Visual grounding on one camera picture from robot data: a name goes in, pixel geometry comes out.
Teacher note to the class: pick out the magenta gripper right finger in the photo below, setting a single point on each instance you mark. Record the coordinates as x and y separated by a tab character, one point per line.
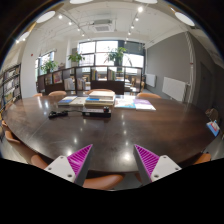
151	166

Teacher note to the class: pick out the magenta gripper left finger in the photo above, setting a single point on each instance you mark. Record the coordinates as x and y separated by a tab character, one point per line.
73	168

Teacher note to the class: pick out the black charger plug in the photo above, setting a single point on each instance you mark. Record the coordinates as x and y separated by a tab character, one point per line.
106	109

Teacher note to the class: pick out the orange chair near front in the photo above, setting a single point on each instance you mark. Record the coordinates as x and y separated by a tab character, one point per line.
107	182

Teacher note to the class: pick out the orange chair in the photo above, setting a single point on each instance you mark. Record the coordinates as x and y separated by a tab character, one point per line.
20	147
149	95
107	182

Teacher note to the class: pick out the orange chair left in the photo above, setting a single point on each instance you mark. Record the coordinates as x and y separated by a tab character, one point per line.
20	147

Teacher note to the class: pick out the black power strip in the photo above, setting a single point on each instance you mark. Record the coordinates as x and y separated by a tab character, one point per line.
91	112

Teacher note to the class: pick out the purple magazine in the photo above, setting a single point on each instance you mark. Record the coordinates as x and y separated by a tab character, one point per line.
142	104

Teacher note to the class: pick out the beige book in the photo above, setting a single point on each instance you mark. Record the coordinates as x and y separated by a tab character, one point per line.
78	101

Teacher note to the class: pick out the blue book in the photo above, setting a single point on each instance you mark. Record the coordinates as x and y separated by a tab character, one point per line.
66	100

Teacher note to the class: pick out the orange chair far right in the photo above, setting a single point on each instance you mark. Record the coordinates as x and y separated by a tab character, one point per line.
149	95

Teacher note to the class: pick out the light blue magazine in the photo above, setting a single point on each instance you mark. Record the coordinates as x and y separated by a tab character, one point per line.
124	103

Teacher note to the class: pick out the stack of books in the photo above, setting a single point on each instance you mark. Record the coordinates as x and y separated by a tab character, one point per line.
100	98

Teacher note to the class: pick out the white radiator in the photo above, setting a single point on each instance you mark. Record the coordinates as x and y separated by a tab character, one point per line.
174	88

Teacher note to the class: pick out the long dark bookshelf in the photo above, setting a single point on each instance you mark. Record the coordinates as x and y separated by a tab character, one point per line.
119	79

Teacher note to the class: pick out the potted plant left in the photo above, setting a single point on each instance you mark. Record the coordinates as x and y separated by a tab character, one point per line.
75	58

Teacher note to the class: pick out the potted plant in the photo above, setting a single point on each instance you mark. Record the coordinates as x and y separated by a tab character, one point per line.
116	55
75	58

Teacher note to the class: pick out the potted plant centre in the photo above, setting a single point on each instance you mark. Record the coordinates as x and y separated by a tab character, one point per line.
116	55

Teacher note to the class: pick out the ceiling air conditioner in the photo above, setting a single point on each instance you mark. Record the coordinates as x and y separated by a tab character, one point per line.
100	26

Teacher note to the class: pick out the left wall bookshelf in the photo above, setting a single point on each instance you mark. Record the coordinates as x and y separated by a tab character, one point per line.
10	89

